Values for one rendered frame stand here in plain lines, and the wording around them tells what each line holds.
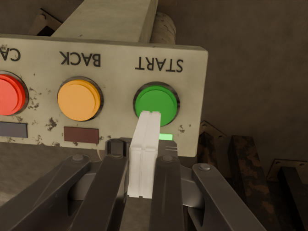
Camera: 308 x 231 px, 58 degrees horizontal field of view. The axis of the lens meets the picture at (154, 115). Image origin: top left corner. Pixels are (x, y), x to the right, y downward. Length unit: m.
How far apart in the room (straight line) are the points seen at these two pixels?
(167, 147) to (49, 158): 1.18
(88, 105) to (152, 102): 0.06
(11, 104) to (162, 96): 0.15
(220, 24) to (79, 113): 0.67
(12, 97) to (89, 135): 0.08
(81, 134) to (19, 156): 1.10
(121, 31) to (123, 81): 0.09
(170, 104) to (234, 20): 0.65
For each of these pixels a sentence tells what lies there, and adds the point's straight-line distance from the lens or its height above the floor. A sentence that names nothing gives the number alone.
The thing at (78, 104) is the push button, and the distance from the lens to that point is 0.27.
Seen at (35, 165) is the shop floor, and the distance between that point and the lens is 1.40.
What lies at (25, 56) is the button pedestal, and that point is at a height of 0.59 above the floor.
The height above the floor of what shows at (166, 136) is 0.61.
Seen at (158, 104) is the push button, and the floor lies 0.61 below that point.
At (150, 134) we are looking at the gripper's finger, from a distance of 0.17.
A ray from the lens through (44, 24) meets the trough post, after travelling 0.95.
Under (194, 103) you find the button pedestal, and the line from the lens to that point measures 0.27.
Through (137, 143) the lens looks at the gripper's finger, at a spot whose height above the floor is 0.71.
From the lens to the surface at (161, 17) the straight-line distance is 0.82.
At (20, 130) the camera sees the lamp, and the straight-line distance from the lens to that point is 0.32.
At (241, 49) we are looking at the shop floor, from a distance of 0.92.
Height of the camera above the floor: 0.82
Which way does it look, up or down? 52 degrees down
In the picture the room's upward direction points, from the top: 173 degrees counter-clockwise
